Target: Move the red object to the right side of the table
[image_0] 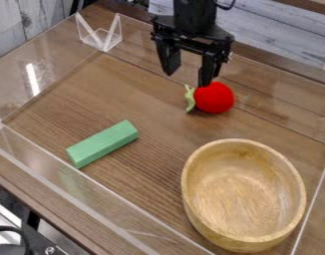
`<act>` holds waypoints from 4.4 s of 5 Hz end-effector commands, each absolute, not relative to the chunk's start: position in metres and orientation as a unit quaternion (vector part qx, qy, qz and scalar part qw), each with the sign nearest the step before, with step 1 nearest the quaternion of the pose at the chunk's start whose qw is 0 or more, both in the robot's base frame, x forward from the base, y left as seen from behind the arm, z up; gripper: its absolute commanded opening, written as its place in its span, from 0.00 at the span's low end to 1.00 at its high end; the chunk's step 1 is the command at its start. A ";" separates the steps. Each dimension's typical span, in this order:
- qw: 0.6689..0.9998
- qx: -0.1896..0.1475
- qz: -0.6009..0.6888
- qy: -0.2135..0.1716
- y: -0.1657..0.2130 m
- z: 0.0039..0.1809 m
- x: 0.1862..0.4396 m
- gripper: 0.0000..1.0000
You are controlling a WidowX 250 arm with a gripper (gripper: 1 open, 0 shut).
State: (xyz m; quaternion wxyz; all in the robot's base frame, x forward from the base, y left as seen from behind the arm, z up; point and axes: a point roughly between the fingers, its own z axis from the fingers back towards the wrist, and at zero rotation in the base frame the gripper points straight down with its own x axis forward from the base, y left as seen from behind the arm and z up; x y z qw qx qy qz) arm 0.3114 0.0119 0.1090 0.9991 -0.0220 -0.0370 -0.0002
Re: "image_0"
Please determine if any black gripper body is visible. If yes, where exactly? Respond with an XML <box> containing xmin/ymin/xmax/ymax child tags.
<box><xmin>152</xmin><ymin>15</ymin><xmax>233</xmax><ymax>63</ymax></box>

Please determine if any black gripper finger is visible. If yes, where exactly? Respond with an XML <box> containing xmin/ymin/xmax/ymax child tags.
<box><xmin>156</xmin><ymin>40</ymin><xmax>180</xmax><ymax>76</ymax></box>
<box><xmin>197</xmin><ymin>52</ymin><xmax>221</xmax><ymax>87</ymax></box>

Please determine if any red toy strawberry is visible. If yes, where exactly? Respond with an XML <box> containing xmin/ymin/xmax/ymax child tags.
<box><xmin>183</xmin><ymin>82</ymin><xmax>233</xmax><ymax>114</ymax></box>

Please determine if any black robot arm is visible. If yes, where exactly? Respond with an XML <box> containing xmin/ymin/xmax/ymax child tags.
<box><xmin>151</xmin><ymin>0</ymin><xmax>235</xmax><ymax>87</ymax></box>

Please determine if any green rectangular block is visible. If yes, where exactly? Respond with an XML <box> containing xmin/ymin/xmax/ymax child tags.
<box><xmin>66</xmin><ymin>120</ymin><xmax>138</xmax><ymax>168</ymax></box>

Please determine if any wooden bowl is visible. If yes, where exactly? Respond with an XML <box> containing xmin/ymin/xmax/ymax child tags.
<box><xmin>180</xmin><ymin>138</ymin><xmax>306</xmax><ymax>253</ymax></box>

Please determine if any black cable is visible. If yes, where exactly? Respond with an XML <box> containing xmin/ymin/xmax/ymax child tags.
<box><xmin>212</xmin><ymin>0</ymin><xmax>236</xmax><ymax>11</ymax></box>

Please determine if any clear acrylic corner bracket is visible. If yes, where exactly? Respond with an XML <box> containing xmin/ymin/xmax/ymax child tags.
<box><xmin>74</xmin><ymin>13</ymin><xmax>122</xmax><ymax>53</ymax></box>

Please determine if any clear acrylic tray wall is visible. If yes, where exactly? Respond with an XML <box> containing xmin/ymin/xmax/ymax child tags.
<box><xmin>0</xmin><ymin>122</ymin><xmax>213</xmax><ymax>255</ymax></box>

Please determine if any black metal table frame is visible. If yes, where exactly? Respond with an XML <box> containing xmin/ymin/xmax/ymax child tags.
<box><xmin>17</xmin><ymin>208</ymin><xmax>82</xmax><ymax>255</ymax></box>

